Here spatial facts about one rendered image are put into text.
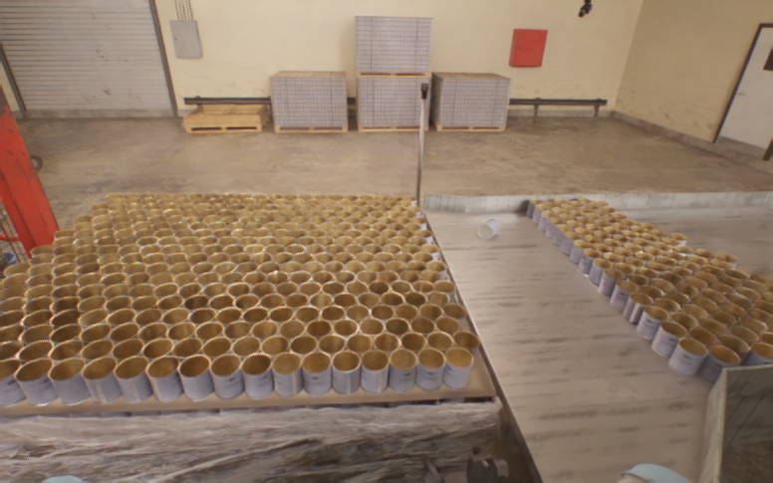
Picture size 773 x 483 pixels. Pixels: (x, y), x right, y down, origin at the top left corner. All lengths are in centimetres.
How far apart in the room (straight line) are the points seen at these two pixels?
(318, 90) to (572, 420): 757
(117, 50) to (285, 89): 407
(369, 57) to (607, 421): 756
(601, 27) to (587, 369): 1053
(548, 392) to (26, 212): 200
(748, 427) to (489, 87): 766
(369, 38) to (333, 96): 123
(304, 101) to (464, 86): 315
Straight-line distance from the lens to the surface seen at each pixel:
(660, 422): 122
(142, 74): 1071
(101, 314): 132
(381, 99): 825
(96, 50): 1104
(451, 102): 848
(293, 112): 827
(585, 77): 1142
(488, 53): 1033
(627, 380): 128
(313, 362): 103
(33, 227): 214
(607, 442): 112
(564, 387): 119
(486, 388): 108
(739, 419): 160
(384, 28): 814
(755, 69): 929
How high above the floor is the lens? 189
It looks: 29 degrees down
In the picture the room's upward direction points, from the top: 1 degrees clockwise
